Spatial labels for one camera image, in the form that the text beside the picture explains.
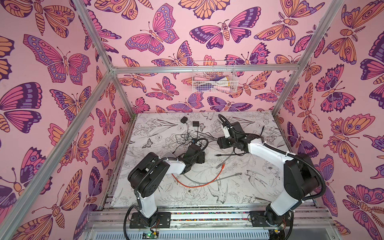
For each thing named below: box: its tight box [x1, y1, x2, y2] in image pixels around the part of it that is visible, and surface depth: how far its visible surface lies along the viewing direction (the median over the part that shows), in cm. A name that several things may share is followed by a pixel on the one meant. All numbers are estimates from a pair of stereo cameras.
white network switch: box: [161, 150, 176, 158], surface depth 99 cm
